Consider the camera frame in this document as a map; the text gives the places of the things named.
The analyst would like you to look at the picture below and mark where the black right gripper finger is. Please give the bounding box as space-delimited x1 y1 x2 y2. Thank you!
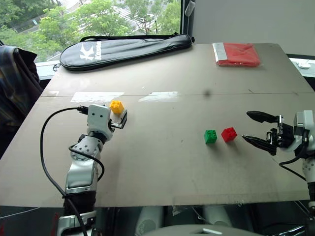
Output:
246 111 281 124
242 134 279 156

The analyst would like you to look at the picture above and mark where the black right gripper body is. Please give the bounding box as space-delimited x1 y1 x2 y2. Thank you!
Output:
266 115 295 148

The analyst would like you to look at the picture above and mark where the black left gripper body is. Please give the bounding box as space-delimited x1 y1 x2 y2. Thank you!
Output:
108 119 124 130

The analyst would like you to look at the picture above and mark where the yellow toy brick cube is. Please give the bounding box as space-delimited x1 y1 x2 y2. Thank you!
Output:
109 100 125 115

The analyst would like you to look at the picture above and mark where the red toy brick cube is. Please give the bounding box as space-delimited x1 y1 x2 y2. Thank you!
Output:
220 126 238 143

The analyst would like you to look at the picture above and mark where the green toy brick cube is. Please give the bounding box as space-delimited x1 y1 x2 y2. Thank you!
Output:
203 129 219 145

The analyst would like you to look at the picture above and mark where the small white round device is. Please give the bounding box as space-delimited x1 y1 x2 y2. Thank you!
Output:
296 61 312 71

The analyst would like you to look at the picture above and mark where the black racket bag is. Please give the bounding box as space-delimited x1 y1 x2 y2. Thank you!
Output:
59 33 193 72

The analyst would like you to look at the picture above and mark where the red cloth in plastic pack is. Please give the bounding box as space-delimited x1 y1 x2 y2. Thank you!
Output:
212 42 261 67

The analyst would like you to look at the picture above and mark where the dark plaid jacket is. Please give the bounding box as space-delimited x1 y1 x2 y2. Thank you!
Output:
0 45 44 158

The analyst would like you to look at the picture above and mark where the grey curved robot torso top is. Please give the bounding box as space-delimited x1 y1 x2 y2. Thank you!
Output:
145 224 255 236

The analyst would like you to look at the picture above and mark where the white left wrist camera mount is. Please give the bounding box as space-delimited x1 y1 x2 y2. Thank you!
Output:
87 104 116 143

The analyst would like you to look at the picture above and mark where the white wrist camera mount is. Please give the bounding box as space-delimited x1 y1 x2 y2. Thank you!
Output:
292 110 315 158
87 104 116 143

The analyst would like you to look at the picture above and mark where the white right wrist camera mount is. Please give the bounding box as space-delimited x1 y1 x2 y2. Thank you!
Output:
292 110 315 158

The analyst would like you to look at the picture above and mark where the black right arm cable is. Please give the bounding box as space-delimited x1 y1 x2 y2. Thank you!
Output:
279 145 311 182

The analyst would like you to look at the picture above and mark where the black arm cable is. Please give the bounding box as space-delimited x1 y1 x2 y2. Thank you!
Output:
279 145 311 182
40 105 90 236

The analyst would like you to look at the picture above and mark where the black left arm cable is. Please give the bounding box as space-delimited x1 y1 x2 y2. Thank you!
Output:
40 105 90 236

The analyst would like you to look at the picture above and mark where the white window handle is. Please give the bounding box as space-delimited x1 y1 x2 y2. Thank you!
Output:
184 0 196 17

